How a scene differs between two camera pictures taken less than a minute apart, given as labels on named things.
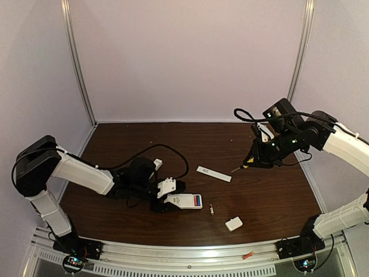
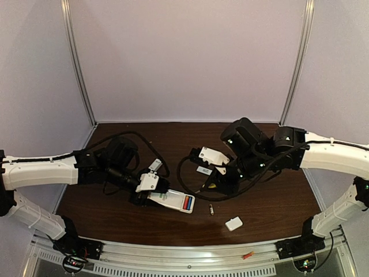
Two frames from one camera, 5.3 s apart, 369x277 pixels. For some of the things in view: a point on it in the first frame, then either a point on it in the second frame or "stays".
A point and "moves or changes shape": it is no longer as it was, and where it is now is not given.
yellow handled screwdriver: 241,167 moves or changes shape
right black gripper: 258,154 to 220,175
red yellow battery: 248,255 stays
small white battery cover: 233,224 stays
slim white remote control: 158,163 stays
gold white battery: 211,209 stays
